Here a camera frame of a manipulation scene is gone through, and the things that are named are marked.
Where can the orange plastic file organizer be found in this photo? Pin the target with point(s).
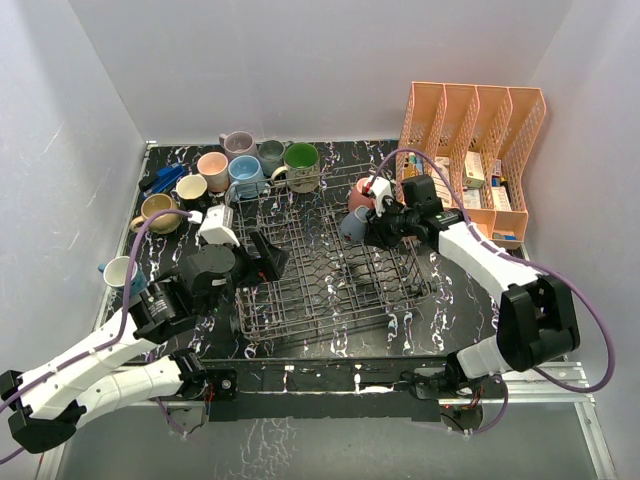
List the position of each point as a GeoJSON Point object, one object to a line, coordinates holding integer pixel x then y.
{"type": "Point", "coordinates": [482, 137]}

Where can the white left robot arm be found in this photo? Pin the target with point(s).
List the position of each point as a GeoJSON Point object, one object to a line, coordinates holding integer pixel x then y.
{"type": "Point", "coordinates": [51, 402]}

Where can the lilac mug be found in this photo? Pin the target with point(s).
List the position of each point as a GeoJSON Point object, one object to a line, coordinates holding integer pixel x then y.
{"type": "Point", "coordinates": [237, 144]}

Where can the small grey-blue heart mug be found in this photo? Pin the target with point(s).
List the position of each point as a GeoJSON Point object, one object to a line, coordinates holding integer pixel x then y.
{"type": "Point", "coordinates": [355, 225]}

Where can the blue stapler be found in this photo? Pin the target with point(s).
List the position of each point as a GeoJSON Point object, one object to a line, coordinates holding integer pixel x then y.
{"type": "Point", "coordinates": [161, 181]}

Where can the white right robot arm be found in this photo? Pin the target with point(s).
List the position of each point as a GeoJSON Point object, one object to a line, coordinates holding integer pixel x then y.
{"type": "Point", "coordinates": [537, 320]}

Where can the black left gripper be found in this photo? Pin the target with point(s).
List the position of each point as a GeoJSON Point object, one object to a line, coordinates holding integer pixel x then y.
{"type": "Point", "coordinates": [271, 262]}

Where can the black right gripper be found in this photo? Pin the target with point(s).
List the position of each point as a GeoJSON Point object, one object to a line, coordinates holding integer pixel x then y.
{"type": "Point", "coordinates": [377, 233]}

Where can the cream scalloped mug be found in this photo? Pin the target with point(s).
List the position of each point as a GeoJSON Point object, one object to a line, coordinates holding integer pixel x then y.
{"type": "Point", "coordinates": [192, 191]}

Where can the teal floral mug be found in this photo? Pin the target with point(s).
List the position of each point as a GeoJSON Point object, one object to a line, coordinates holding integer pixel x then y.
{"type": "Point", "coordinates": [114, 273]}

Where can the dark grey-green mug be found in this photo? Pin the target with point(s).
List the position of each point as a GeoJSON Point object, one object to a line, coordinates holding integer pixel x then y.
{"type": "Point", "coordinates": [271, 155]}

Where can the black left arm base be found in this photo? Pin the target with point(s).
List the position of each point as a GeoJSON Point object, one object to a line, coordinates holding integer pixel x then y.
{"type": "Point", "coordinates": [210, 385]}

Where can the aluminium frame rail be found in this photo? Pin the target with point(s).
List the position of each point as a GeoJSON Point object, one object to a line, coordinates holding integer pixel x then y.
{"type": "Point", "coordinates": [544, 433]}

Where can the peach pink speckled mug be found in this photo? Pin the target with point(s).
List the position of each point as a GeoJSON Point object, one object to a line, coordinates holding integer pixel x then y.
{"type": "Point", "coordinates": [213, 167]}

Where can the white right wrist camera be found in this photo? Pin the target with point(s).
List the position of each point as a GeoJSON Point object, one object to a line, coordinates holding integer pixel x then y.
{"type": "Point", "coordinates": [377, 188]}

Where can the white mug green inside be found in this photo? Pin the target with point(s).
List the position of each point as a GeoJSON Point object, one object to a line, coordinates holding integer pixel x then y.
{"type": "Point", "coordinates": [300, 170]}

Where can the grey wire dish rack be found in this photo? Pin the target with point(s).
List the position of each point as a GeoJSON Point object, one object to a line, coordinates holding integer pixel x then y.
{"type": "Point", "coordinates": [328, 283]}

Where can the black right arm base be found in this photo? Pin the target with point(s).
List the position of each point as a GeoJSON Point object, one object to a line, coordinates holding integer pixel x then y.
{"type": "Point", "coordinates": [453, 380]}

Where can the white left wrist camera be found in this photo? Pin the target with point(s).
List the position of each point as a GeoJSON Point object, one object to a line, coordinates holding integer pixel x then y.
{"type": "Point", "coordinates": [215, 225]}

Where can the light blue mug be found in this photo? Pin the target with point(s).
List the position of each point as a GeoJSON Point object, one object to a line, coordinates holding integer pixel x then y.
{"type": "Point", "coordinates": [247, 178]}

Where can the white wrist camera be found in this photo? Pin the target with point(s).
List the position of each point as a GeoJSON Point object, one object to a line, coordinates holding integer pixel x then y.
{"type": "Point", "coordinates": [215, 225]}
{"type": "Point", "coordinates": [377, 188]}

